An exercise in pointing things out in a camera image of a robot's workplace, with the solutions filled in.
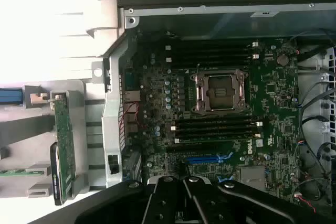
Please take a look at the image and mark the green RAM stick white label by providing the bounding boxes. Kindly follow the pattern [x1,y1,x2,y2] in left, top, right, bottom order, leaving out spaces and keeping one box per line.
[0,170,44,178]

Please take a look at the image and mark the metal CPU socket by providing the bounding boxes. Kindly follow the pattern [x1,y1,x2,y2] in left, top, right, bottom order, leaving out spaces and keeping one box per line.
[189,69,250,116]

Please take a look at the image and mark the grey chipset heatsink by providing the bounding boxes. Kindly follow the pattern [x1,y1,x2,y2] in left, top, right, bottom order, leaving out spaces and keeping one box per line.
[240,166,266,191]

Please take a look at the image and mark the long black expansion slot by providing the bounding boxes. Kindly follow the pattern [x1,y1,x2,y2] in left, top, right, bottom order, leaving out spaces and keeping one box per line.
[166,144,238,154]

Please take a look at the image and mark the grey parts rack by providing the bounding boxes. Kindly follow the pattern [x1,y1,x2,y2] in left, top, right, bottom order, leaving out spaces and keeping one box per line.
[0,79,89,200]

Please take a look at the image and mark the red black twisted wire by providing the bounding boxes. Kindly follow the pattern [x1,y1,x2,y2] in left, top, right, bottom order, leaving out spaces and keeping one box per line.
[119,101,140,137]

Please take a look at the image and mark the blue expansion slot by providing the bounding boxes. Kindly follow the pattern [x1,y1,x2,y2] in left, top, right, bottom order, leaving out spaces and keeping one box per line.
[185,155,222,165]

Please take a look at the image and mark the green motherboard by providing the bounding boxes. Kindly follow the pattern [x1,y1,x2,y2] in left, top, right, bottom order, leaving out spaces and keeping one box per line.
[119,31,301,204]

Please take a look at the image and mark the silver coin battery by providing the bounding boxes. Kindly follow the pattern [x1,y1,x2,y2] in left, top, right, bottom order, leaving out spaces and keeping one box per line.
[277,54,290,67]

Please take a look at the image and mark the black red orange wire bundle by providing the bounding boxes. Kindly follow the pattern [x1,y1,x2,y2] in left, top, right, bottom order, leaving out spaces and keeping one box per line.
[292,140,336,216]

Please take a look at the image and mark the open black PC case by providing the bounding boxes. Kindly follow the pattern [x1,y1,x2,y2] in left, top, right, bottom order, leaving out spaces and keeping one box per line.
[86,0,336,224]

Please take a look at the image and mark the hard disk blue bracket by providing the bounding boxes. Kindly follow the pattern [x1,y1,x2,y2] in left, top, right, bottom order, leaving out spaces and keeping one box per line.
[0,87,24,108]

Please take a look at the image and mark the black RAM slot white latches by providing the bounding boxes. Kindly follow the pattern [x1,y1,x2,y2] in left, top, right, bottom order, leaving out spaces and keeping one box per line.
[165,41,260,51]
[165,54,260,62]
[170,121,263,131]

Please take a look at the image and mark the perforated metal drive cage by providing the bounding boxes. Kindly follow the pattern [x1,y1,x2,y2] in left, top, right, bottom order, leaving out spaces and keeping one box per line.
[298,44,336,156]

